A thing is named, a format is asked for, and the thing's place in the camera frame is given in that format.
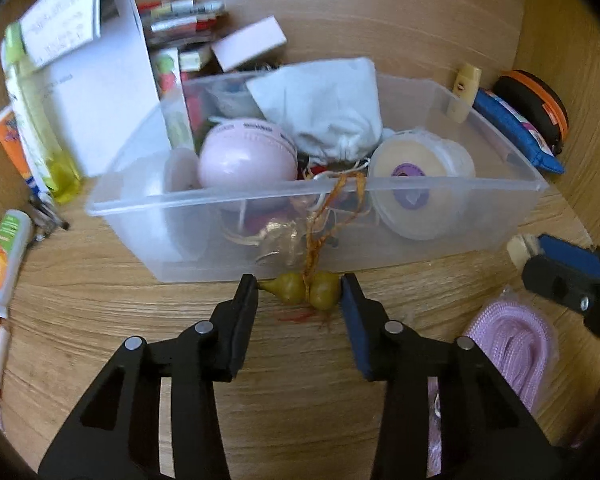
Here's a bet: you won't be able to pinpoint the red foil packet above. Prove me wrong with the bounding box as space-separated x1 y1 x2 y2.
185 87 206 133

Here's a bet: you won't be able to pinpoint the pink woven cord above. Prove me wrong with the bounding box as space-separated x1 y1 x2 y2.
427 297 561 478

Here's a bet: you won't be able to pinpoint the fruit print small box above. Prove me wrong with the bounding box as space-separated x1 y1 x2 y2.
152 47 183 111

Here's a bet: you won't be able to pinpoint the blue patchwork pencil case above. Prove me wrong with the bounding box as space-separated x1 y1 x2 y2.
472 87 566 176

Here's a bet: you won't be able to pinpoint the pink cardboard box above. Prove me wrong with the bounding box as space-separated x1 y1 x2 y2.
210 15 287 73

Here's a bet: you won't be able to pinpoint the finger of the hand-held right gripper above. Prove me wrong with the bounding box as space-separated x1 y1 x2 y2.
521 255 600 315
537 232 600 281

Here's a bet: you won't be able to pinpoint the gold organza bag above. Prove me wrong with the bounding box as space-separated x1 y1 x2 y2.
257 210 311 266

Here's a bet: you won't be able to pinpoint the grey crumpled bag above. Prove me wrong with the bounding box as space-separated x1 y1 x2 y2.
202 77 261 121

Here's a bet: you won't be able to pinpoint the clear green yellow packet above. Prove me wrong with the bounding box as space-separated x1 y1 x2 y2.
0 22 83 205

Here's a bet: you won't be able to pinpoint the yellow small box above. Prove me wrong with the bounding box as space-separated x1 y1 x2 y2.
179 44 215 73

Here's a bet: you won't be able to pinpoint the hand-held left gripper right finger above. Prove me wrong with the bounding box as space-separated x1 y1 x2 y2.
341 272 563 480

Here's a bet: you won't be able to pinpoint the pink round case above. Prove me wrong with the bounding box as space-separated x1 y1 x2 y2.
197 120 298 211

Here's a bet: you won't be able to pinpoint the yellow gourd charm with string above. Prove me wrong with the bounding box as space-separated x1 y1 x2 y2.
257 170 368 333

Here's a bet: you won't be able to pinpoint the black orange round case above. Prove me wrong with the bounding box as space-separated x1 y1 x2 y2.
494 70 570 157

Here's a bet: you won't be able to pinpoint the orange cardboard box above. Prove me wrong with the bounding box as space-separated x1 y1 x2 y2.
0 105 51 196

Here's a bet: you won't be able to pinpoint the wooden desktop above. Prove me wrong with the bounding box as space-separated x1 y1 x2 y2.
0 25 600 480

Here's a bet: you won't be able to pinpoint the white cloth pouch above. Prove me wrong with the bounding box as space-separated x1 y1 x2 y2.
245 57 385 161

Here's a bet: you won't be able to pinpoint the white eraser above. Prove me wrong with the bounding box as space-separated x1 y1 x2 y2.
506 234 541 267

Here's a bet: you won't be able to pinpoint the clear tub with white roll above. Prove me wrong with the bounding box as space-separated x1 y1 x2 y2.
367 130 477 241

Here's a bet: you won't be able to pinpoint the black metal clips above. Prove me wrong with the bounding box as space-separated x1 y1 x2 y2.
27 195 71 246

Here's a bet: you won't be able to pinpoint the clear plastic bin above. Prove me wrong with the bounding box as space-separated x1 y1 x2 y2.
85 72 551 283

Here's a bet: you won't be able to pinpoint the orange green tube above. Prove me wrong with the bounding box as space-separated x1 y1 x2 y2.
0 209 35 321

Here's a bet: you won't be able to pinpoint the white paper leaflet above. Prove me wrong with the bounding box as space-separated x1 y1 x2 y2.
17 0 173 178

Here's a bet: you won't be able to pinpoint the stack of marker pens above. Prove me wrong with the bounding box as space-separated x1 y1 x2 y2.
137 0 228 48

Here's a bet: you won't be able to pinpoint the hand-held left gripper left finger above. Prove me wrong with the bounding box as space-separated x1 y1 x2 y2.
37 273 260 480

